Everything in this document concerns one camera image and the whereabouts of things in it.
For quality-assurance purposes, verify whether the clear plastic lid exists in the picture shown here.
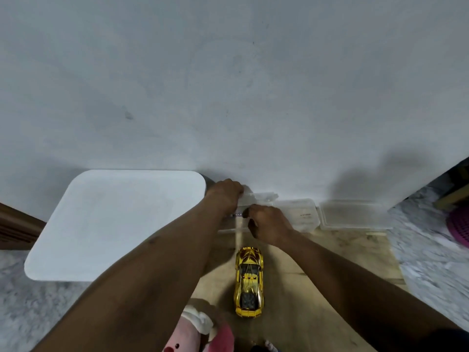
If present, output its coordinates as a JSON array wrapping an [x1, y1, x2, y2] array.
[[319, 200, 393, 231]]

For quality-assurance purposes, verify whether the brown wooden furniture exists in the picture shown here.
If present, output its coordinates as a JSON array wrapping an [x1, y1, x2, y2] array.
[[0, 202, 47, 251]]

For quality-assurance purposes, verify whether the pink plastic basket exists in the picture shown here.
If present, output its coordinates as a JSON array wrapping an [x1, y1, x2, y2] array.
[[446, 207, 469, 248]]

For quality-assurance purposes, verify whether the person's left hand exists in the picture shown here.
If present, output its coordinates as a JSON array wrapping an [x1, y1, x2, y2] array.
[[204, 178, 245, 217]]

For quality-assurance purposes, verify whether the clear plastic box with lid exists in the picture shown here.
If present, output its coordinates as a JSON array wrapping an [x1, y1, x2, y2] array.
[[273, 198, 321, 233]]

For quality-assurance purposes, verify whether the person's right forearm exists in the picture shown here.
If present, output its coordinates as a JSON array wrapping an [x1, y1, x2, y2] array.
[[277, 231, 464, 352]]

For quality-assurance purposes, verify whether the pink and white plush toy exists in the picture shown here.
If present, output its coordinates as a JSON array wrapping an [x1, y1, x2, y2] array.
[[163, 304, 235, 352]]

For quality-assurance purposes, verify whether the yellow toy car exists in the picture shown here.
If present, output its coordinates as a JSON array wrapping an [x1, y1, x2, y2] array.
[[234, 247, 264, 319]]

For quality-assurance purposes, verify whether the person's left forearm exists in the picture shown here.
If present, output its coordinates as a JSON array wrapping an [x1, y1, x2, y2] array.
[[31, 201, 235, 352]]

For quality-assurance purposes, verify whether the wooden frame piece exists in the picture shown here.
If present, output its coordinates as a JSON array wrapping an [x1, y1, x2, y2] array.
[[434, 168, 469, 211]]

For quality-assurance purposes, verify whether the person's right hand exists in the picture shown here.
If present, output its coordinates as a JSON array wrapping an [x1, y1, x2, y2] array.
[[243, 204, 297, 249]]

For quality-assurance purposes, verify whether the tan board mat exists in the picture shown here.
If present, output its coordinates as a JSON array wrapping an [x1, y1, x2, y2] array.
[[190, 216, 408, 352]]

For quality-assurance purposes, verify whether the clear plastic container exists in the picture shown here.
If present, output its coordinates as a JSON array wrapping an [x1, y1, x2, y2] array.
[[218, 186, 279, 236]]

